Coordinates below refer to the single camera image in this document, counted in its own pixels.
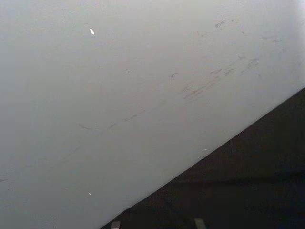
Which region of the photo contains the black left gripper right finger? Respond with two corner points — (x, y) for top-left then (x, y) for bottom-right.
(193, 217), (206, 229)

